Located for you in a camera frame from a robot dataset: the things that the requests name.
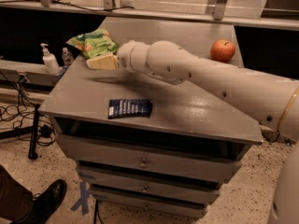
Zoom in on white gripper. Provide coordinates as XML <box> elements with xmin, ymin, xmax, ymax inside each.
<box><xmin>86</xmin><ymin>40</ymin><xmax>150</xmax><ymax>74</ymax></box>

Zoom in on green rice chip bag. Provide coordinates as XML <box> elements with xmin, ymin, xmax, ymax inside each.
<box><xmin>67</xmin><ymin>28</ymin><xmax>119</xmax><ymax>59</ymax></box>

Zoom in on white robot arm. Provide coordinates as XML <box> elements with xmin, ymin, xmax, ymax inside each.
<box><xmin>87</xmin><ymin>41</ymin><xmax>299</xmax><ymax>224</ymax></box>

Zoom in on red apple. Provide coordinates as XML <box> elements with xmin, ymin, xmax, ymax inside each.
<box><xmin>210</xmin><ymin>39</ymin><xmax>235</xmax><ymax>63</ymax></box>

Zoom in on small clear sanitizer bottle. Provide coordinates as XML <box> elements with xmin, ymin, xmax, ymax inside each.
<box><xmin>62</xmin><ymin>48</ymin><xmax>74</xmax><ymax>67</ymax></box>

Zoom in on dark blue snack packet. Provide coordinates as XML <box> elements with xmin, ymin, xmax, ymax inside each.
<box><xmin>108</xmin><ymin>99</ymin><xmax>152</xmax><ymax>119</ymax></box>

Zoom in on white pump lotion bottle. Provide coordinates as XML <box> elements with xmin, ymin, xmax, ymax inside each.
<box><xmin>40</xmin><ymin>43</ymin><xmax>60</xmax><ymax>75</ymax></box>

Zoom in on grey drawer cabinet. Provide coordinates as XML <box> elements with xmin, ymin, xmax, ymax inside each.
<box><xmin>38</xmin><ymin>16</ymin><xmax>263</xmax><ymax>220</ymax></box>

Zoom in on grey side shelf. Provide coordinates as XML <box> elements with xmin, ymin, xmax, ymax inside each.
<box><xmin>0</xmin><ymin>60</ymin><xmax>61</xmax><ymax>87</ymax></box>

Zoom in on black stand pole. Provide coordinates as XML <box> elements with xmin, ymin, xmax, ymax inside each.
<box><xmin>28</xmin><ymin>105</ymin><xmax>40</xmax><ymax>160</ymax></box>

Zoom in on blue tape cross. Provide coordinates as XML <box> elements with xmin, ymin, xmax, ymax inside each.
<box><xmin>70</xmin><ymin>179</ymin><xmax>94</xmax><ymax>216</ymax></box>

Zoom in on middle grey drawer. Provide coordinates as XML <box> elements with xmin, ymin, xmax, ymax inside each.
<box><xmin>76</xmin><ymin>162</ymin><xmax>219</xmax><ymax>206</ymax></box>

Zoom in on grey drawer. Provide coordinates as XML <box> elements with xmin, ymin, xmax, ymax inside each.
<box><xmin>76</xmin><ymin>162</ymin><xmax>219</xmax><ymax>206</ymax></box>
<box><xmin>56</xmin><ymin>134</ymin><xmax>241</xmax><ymax>182</ymax></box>
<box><xmin>90</xmin><ymin>186</ymin><xmax>207</xmax><ymax>218</ymax></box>

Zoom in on top grey drawer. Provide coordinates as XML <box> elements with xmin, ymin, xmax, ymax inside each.
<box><xmin>56</xmin><ymin>134</ymin><xmax>241</xmax><ymax>182</ymax></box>

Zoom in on black leather shoe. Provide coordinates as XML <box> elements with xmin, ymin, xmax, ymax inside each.
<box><xmin>10</xmin><ymin>179</ymin><xmax>67</xmax><ymax>224</ymax></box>

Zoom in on bottom grey drawer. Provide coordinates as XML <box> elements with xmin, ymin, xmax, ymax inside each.
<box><xmin>90</xmin><ymin>186</ymin><xmax>207</xmax><ymax>218</ymax></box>

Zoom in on brown trouser leg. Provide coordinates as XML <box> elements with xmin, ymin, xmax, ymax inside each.
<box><xmin>0</xmin><ymin>165</ymin><xmax>34</xmax><ymax>222</ymax></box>

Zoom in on black floor cables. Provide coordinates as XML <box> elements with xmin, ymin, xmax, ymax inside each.
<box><xmin>0</xmin><ymin>70</ymin><xmax>57</xmax><ymax>147</ymax></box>

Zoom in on metal window rail frame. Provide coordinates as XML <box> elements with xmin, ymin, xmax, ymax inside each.
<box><xmin>0</xmin><ymin>0</ymin><xmax>299</xmax><ymax>31</ymax></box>

